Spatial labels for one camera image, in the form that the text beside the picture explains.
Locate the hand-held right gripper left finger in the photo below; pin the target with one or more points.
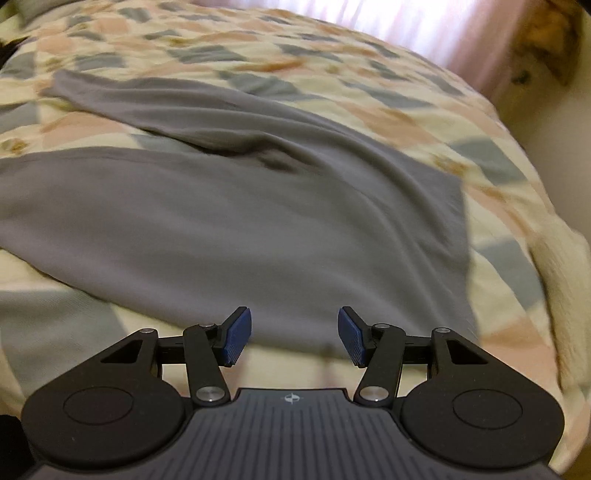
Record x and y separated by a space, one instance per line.
237 333

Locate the brown hanging cloth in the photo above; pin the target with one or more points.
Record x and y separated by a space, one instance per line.
549 37

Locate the white fluffy blanket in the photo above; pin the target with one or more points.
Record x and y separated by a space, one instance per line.
565 295

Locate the grey garment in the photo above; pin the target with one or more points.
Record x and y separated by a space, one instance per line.
221 221

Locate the patchwork pattern bed quilt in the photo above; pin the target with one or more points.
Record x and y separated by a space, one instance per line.
369 83

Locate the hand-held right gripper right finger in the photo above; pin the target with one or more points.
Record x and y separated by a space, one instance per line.
352 333

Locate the pink curtain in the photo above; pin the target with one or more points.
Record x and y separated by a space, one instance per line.
429 27

